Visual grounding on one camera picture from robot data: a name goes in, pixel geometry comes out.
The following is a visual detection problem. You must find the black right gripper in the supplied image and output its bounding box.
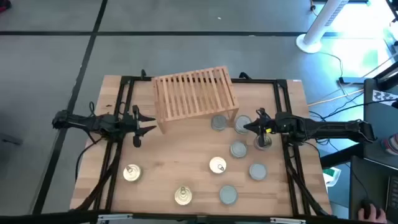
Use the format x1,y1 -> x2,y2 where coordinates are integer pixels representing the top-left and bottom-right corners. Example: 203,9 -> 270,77
243,107 -> 282,147

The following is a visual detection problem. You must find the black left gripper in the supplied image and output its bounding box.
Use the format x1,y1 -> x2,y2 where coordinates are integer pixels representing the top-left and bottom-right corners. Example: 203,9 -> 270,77
119,105 -> 157,148

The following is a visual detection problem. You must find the gold-top blue pink can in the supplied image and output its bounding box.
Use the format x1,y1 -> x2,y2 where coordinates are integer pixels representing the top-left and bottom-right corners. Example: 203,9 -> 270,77
174,185 -> 193,207
208,156 -> 228,175
122,164 -> 143,183
253,134 -> 274,152

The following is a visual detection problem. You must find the wooden slatted shelf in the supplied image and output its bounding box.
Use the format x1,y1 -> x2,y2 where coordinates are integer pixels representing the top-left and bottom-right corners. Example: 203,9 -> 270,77
151,65 -> 240,135

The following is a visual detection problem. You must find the white green box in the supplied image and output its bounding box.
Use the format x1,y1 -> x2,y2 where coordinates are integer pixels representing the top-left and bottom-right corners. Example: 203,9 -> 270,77
322,166 -> 342,187

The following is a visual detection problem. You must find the black desk crossbar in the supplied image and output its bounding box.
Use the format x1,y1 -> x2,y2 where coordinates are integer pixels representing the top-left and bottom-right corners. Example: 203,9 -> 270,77
319,143 -> 364,169

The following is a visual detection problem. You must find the white tower fan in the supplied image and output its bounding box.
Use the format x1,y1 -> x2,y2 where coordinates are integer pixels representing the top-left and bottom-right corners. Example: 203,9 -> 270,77
295,0 -> 352,54

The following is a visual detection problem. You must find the black power strip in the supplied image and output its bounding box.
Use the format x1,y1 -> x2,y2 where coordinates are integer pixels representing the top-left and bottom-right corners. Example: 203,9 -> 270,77
338,76 -> 367,85

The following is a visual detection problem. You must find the black desk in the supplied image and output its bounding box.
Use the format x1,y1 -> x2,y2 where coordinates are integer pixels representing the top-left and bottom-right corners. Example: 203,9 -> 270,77
363,77 -> 398,169
348,155 -> 398,224

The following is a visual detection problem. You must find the white paper black marker pattern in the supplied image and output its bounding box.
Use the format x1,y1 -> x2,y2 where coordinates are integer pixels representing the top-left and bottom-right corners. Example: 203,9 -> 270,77
372,89 -> 398,106

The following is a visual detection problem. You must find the dark grey floor object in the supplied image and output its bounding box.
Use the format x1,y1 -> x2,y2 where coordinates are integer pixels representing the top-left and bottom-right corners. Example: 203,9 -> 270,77
0,133 -> 24,146

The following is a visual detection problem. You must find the striped colourful round object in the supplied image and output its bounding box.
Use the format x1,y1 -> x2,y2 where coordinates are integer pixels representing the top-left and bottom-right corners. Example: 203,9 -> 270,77
381,133 -> 398,156

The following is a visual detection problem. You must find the black computer mouse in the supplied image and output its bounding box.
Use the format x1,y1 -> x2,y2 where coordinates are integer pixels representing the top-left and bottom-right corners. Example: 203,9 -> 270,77
360,198 -> 379,218

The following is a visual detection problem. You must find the person's hand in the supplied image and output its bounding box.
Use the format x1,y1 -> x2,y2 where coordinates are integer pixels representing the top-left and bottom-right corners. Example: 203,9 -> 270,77
357,205 -> 388,224

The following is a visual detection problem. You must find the black keyboard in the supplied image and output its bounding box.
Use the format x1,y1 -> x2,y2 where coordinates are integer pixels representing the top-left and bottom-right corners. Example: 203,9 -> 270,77
385,175 -> 398,215

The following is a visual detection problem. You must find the black metal table frame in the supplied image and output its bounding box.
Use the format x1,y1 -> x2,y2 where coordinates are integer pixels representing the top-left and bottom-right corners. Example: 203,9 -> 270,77
70,70 -> 335,218

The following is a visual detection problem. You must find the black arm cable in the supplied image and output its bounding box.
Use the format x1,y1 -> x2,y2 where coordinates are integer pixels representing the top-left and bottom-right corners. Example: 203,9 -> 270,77
74,138 -> 104,183

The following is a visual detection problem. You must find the tan cord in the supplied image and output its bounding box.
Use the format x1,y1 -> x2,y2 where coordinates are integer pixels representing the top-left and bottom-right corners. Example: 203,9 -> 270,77
307,89 -> 365,106

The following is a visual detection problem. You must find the black camera rail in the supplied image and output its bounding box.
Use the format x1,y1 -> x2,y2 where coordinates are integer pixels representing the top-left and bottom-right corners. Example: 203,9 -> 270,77
0,210 -> 398,224

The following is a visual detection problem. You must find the silver rail bracket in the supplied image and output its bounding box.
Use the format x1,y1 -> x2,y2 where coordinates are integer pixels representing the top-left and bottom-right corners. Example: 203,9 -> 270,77
269,217 -> 307,224
96,213 -> 134,223

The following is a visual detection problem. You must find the black fan cable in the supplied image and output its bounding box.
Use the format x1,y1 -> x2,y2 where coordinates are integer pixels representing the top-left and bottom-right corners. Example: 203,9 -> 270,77
318,51 -> 345,80

